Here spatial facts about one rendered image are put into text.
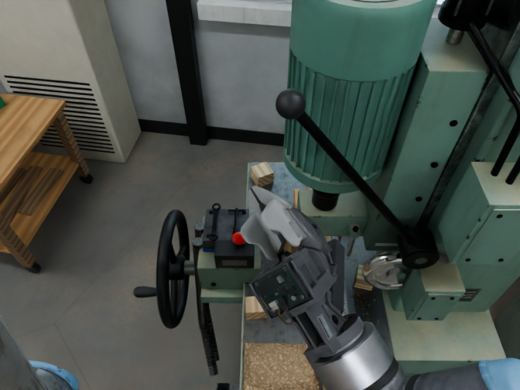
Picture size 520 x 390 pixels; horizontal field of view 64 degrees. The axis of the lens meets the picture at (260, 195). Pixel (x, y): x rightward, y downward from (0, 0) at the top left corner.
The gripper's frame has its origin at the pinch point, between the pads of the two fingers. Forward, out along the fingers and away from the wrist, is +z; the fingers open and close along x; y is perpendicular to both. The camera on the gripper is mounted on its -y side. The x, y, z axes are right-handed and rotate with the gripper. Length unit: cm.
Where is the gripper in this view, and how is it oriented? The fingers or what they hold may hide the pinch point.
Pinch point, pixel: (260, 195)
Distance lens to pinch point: 54.0
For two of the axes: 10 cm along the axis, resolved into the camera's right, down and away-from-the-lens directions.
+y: -4.8, 2.1, -8.5
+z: -5.2, -8.5, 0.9
